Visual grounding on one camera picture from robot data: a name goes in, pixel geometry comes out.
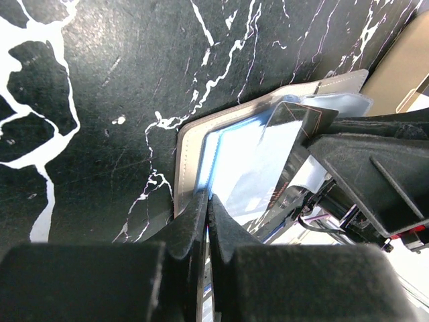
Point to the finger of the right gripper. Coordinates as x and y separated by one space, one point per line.
381 163

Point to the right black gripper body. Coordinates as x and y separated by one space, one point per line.
331 211

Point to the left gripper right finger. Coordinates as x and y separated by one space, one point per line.
252 281

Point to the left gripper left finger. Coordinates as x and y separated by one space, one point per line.
160 279

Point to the grey card holder wallet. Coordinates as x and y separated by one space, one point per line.
191 137

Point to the oval wooden tray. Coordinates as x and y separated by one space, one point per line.
399 83

